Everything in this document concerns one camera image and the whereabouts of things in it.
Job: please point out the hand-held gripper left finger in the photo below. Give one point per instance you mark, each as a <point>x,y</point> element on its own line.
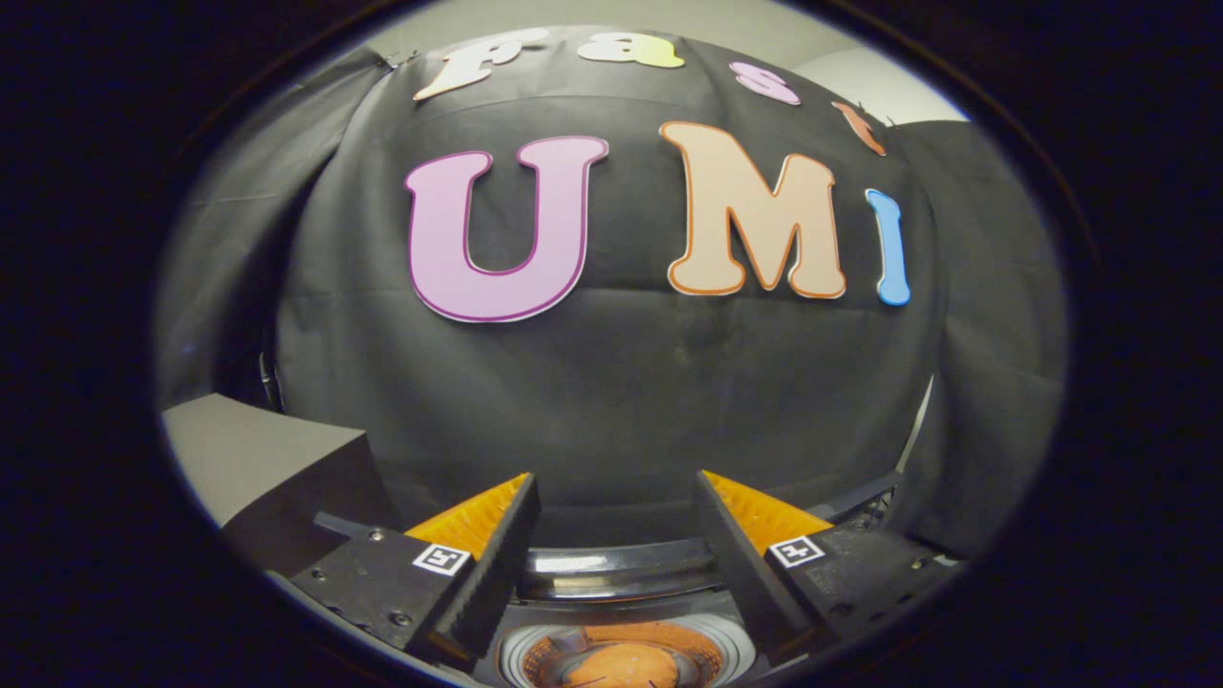
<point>497,573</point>

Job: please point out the black backdrop cloth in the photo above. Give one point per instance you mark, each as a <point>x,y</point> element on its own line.
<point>621,411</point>

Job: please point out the metal backdrop stand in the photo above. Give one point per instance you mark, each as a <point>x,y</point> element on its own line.
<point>917,430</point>

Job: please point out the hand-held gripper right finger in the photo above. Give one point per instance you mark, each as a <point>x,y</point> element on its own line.
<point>740,564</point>

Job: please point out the white cabinet with dark top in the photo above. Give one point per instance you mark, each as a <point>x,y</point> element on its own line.
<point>258,459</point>

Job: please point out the orange shirt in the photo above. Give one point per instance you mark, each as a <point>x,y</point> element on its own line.
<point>621,666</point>

